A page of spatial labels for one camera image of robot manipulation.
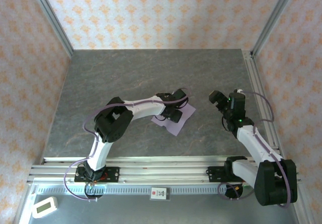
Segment aluminium table side rail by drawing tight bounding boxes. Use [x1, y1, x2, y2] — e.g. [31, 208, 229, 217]
[241, 49, 287, 164]

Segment grey metal shelf plate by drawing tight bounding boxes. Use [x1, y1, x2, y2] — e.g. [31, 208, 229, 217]
[27, 193, 301, 224]

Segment slanted aluminium frame post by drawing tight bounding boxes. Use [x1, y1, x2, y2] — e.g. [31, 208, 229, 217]
[251, 0, 300, 58]
[27, 0, 74, 57]

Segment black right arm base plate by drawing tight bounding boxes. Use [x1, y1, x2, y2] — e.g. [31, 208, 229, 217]
[207, 166, 228, 183]

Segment aluminium frame bar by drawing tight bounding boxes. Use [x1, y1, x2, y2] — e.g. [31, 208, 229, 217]
[14, 183, 38, 224]
[289, 181, 311, 224]

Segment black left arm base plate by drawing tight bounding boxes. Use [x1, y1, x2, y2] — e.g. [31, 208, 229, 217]
[74, 167, 120, 183]

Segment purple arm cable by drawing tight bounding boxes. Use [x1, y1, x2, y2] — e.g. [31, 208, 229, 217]
[64, 87, 191, 202]
[217, 89, 292, 208]

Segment black round cable grommet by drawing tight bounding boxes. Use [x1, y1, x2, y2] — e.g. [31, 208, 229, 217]
[84, 183, 106, 201]
[222, 183, 244, 201]

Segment grey slotted cable duct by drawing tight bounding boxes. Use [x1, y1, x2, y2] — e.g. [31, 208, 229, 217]
[32, 185, 227, 196]

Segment long aluminium mounting rails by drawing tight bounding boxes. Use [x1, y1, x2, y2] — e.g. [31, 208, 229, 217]
[27, 155, 302, 185]

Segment white label card red mark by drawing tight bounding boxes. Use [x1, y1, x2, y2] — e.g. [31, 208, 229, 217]
[150, 187, 168, 201]

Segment white digital timer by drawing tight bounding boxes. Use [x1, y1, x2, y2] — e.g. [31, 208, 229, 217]
[32, 196, 59, 219]

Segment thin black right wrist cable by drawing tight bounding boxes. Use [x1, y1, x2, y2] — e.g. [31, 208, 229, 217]
[221, 113, 231, 133]

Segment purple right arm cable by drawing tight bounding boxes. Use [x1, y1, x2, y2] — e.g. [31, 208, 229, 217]
[217, 89, 292, 208]

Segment purple cloth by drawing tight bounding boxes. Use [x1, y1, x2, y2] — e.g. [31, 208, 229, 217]
[150, 100, 197, 136]

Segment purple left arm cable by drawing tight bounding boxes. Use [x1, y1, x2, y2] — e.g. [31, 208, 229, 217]
[64, 87, 191, 202]

